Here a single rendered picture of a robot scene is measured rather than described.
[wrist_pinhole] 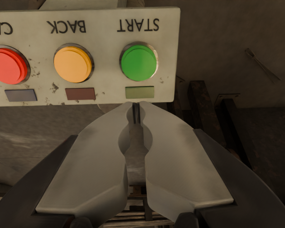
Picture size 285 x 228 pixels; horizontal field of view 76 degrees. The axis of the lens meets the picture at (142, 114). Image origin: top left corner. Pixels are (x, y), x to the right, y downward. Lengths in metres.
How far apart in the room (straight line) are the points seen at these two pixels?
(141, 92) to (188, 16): 0.67
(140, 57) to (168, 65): 0.04
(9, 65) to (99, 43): 0.10
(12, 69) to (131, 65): 0.13
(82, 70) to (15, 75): 0.08
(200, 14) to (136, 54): 0.69
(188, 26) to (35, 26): 0.73
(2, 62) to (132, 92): 0.15
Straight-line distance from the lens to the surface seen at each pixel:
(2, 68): 0.26
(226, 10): 0.91
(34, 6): 0.92
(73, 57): 0.22
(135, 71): 0.21
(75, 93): 0.25
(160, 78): 0.23
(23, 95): 0.28
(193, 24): 0.89
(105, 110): 0.41
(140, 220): 0.53
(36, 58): 0.25
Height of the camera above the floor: 0.78
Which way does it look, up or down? 39 degrees down
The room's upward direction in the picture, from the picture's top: 178 degrees clockwise
